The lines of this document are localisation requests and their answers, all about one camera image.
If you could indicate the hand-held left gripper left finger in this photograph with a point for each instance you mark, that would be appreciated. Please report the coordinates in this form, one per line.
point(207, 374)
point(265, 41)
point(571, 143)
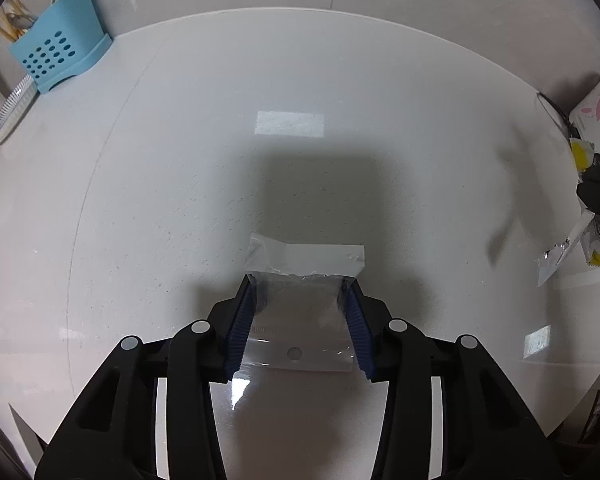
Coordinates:
point(240, 330)

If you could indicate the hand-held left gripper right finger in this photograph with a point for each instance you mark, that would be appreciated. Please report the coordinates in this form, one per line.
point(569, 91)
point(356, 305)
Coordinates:
point(358, 332)

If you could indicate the yellow snack wrapper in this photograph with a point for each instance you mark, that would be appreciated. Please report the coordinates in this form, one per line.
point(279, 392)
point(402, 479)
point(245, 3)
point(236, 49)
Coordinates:
point(575, 240)

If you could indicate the clear plastic bag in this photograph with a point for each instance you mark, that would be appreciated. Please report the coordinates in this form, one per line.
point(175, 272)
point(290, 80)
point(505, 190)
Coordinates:
point(300, 310)

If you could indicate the blue utensil holder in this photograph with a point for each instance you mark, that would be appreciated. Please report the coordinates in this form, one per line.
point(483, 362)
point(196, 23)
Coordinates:
point(65, 35)

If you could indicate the bundle of wooden chopsticks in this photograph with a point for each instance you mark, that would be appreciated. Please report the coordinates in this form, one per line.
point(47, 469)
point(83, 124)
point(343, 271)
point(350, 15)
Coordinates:
point(7, 20)

